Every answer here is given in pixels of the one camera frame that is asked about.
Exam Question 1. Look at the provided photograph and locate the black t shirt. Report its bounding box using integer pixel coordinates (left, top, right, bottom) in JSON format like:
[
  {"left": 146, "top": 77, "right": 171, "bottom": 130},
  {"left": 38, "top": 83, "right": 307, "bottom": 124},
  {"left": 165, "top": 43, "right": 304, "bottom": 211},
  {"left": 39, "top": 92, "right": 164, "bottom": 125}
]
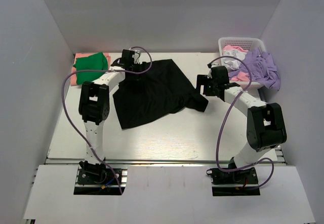
[{"left": 113, "top": 59, "right": 209, "bottom": 129}]

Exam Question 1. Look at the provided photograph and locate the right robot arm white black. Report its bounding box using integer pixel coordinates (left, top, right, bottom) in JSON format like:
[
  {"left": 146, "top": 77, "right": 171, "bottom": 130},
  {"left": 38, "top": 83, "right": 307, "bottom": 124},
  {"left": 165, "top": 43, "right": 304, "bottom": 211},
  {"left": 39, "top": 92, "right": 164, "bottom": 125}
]
[{"left": 196, "top": 66, "right": 287, "bottom": 183}]

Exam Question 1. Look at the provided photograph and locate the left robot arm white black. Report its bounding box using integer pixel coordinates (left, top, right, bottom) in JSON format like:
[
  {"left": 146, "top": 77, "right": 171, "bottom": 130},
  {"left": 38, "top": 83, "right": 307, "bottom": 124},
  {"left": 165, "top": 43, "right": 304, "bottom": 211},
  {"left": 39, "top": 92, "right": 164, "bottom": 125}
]
[{"left": 78, "top": 47, "right": 145, "bottom": 164}]

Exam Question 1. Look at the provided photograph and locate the white t shirt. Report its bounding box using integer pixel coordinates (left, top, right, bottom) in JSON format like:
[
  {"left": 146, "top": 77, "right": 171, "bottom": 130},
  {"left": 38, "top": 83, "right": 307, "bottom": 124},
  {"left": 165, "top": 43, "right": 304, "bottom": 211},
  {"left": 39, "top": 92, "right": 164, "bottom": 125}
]
[{"left": 222, "top": 50, "right": 249, "bottom": 70}]

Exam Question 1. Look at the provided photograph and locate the pink t shirt in basket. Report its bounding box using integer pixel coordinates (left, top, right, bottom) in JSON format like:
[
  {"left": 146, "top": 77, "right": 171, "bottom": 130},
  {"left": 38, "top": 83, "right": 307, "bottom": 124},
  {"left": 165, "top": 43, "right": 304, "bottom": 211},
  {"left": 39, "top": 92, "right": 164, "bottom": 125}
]
[{"left": 222, "top": 45, "right": 250, "bottom": 82}]

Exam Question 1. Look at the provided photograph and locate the folded green t shirt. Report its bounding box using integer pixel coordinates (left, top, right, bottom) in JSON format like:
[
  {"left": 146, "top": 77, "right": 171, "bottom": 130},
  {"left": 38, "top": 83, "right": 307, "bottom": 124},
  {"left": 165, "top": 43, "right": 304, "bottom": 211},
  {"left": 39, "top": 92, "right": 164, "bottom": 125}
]
[{"left": 73, "top": 53, "right": 109, "bottom": 85}]

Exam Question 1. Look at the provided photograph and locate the purple t shirt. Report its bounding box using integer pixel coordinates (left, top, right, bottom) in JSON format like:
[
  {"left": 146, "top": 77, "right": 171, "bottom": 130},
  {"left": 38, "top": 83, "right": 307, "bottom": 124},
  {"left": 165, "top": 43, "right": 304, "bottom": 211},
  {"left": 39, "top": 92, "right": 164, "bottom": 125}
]
[{"left": 243, "top": 48, "right": 281, "bottom": 91}]

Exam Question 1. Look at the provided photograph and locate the white plastic laundry basket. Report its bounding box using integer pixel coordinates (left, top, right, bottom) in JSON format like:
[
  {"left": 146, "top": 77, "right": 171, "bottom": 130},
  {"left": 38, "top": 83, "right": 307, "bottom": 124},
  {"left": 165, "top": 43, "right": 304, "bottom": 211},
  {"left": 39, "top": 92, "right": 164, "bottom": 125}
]
[{"left": 218, "top": 37, "right": 269, "bottom": 90}]

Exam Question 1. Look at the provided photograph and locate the folded salmon pink t shirt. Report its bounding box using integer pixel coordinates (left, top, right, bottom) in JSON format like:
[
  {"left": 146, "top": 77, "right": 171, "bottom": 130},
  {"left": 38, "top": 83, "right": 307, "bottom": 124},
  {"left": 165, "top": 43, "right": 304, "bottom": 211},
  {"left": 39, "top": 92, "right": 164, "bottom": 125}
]
[{"left": 69, "top": 53, "right": 112, "bottom": 87}]

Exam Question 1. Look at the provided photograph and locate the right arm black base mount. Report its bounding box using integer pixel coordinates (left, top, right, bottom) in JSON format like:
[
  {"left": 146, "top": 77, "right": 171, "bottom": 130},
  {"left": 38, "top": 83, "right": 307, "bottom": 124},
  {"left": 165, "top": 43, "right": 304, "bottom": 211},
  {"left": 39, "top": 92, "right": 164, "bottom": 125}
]
[{"left": 206, "top": 168, "right": 258, "bottom": 185}]

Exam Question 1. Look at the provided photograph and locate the aluminium rail at table edge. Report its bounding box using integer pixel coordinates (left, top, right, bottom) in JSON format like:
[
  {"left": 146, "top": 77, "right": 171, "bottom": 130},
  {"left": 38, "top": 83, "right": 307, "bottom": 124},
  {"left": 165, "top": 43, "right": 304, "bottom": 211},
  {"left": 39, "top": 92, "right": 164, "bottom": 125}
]
[{"left": 45, "top": 147, "right": 287, "bottom": 165}]

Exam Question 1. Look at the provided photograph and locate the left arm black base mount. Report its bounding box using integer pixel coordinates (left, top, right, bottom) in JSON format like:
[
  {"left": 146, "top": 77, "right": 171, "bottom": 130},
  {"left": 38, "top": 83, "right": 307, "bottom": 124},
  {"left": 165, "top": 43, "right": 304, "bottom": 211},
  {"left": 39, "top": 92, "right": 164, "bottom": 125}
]
[{"left": 76, "top": 161, "right": 117, "bottom": 186}]

